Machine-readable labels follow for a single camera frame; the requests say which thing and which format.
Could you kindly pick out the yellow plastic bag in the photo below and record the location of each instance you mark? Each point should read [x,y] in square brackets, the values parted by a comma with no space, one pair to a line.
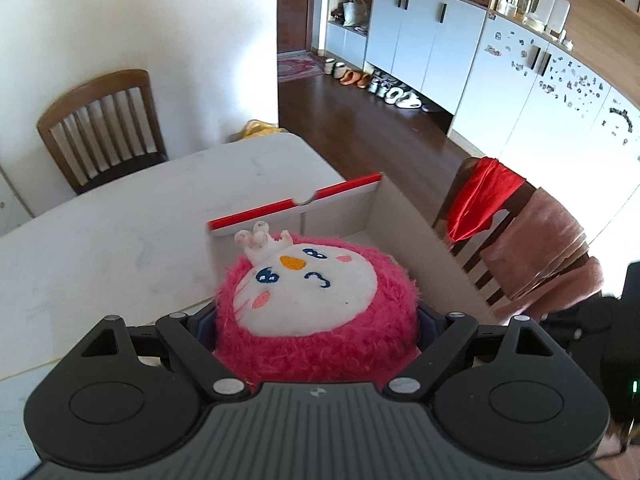
[257,130]

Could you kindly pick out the white wall cabinet unit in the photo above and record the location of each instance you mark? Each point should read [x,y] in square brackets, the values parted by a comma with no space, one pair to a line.
[420,40]

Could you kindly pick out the grey tote bag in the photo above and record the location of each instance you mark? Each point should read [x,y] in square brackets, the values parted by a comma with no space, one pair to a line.
[356,10]

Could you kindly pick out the white cardboard box red rim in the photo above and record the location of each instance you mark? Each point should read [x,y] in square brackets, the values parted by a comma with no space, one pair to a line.
[395,240]

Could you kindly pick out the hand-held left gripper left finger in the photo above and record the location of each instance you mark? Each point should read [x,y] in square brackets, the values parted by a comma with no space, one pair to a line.
[204,332]

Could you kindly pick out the row of shoes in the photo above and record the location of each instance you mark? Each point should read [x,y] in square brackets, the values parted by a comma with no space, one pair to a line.
[390,90]

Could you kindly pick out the folded pink blanket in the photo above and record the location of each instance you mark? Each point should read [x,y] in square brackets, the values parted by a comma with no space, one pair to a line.
[540,250]

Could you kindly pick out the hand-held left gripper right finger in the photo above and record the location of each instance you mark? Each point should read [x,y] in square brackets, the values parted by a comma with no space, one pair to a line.
[427,325]

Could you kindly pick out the pink plush toy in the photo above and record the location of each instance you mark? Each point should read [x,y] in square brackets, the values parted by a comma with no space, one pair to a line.
[320,360]

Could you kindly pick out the patterned door mat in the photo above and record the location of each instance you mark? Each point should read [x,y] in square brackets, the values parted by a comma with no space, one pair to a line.
[297,67]

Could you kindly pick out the white container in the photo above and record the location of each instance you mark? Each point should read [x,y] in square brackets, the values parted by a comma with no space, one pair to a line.
[552,12]

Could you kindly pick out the red cloth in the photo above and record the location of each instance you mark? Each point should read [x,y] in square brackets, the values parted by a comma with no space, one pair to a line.
[480,195]

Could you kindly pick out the brown door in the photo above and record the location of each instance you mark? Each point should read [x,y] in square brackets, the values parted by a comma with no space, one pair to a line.
[295,10]

